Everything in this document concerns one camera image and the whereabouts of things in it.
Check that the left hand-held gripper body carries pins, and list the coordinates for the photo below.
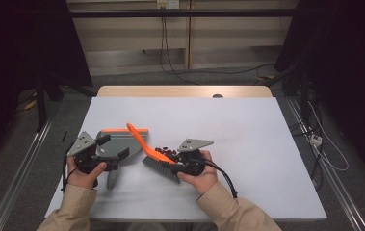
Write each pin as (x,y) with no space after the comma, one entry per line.
(82,147)

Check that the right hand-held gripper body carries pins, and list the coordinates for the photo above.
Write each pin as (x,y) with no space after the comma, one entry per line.
(191,160)

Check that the red and green beans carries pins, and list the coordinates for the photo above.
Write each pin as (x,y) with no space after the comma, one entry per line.
(165,150)

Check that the grey dustpan with orange lip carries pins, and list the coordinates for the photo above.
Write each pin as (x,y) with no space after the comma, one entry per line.
(119,144)

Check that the orange brush with grey bristles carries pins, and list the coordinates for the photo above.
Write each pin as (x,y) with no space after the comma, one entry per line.
(144,144)

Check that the person's right hand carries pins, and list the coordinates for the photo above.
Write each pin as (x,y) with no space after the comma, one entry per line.
(207,179)

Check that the person's left hand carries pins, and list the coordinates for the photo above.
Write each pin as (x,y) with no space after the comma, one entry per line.
(83,179)

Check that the small black stick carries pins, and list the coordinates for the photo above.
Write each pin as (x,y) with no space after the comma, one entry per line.
(64,136)

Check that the white table cover sheet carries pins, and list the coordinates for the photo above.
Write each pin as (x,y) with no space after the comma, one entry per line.
(234,160)

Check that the black metal stand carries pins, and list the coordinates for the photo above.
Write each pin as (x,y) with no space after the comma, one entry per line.
(41,102)
(304,96)

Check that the wooden table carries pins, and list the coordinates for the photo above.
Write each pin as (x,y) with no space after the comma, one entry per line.
(170,91)

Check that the yellow tape strip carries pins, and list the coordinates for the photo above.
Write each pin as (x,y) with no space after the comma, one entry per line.
(31,104)

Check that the round table grommet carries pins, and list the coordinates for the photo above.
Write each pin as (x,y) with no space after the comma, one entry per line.
(217,96)

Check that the black curtain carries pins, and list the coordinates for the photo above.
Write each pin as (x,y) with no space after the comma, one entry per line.
(347,64)
(16,48)

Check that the white power strip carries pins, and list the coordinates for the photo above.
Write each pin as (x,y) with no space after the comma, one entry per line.
(316,140)

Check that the beige wooden cabinet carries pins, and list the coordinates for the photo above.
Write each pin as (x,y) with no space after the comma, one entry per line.
(234,38)

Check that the black horizontal bar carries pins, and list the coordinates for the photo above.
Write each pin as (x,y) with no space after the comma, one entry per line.
(202,13)

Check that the metal floor rail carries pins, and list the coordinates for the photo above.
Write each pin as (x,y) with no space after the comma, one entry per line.
(19,179)
(337,179)

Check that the white wall socket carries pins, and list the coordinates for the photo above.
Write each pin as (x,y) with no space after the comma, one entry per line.
(168,4)

